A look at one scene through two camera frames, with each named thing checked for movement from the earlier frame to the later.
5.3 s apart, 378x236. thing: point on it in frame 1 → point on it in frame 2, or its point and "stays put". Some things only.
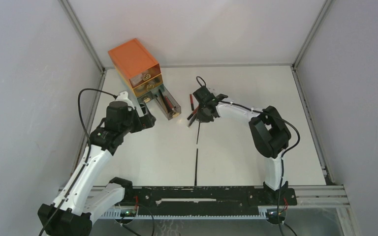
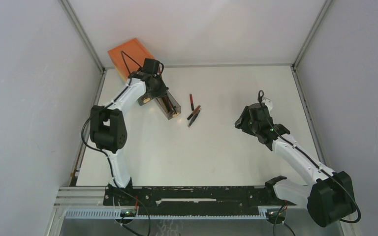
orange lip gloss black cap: (189, 116) stays put
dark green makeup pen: (192, 120) stays put
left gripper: (146, 121) → (163, 89)
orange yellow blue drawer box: (142, 73) stays put
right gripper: (203, 119) → (241, 122)
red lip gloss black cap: (191, 102) stays put
